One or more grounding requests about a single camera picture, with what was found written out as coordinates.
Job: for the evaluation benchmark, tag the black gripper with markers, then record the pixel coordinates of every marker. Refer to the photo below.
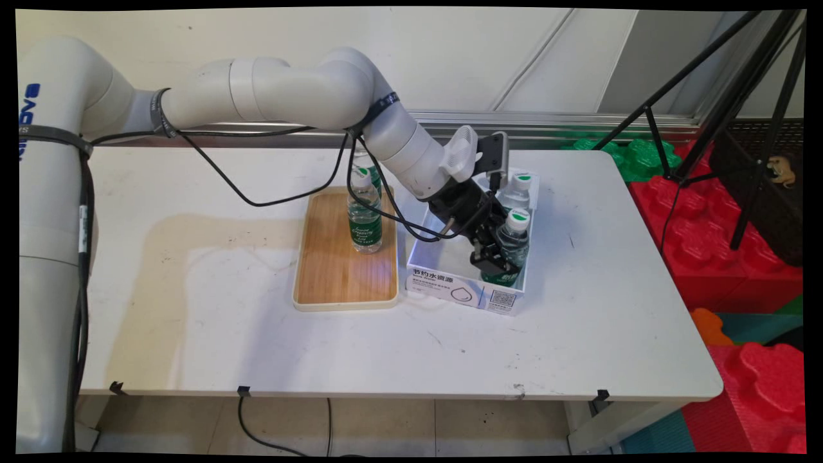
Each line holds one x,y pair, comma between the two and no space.
463,209

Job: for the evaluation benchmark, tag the water bottle green label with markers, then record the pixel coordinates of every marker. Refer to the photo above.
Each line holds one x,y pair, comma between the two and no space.
516,241
373,177
517,190
365,222

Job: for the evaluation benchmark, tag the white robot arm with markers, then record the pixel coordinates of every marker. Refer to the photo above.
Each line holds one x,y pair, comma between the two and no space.
289,90

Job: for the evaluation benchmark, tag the white cardboard box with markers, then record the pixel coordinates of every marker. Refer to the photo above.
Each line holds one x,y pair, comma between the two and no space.
443,283

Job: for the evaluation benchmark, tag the green foam block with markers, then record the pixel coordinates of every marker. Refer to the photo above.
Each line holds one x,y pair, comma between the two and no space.
636,157

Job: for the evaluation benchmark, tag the bamboo tray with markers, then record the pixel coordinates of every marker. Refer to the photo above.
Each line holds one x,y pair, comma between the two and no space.
334,276

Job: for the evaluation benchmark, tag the red foam block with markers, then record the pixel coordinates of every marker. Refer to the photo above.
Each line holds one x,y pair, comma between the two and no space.
707,244
765,399

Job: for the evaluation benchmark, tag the white table leg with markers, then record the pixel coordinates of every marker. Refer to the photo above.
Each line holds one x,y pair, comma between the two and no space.
611,427
87,434

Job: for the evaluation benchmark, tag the orange foam piece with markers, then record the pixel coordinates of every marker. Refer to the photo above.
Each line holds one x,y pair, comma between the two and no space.
709,326

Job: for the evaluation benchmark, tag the teal foam mat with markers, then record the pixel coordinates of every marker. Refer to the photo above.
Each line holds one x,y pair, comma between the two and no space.
662,434

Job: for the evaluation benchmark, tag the black tripod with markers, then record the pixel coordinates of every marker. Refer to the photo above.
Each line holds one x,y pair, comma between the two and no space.
739,96

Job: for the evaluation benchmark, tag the black mesh crate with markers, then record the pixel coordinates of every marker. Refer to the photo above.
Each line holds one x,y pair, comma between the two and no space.
781,218

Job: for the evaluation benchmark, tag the small brown animal figure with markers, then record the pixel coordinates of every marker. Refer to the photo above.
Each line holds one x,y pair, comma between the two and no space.
781,170

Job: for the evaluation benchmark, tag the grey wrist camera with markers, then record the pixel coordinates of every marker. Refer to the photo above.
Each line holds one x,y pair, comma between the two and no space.
494,153

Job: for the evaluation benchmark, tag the aluminium rail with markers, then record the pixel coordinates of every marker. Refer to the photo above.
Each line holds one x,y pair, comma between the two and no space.
578,122

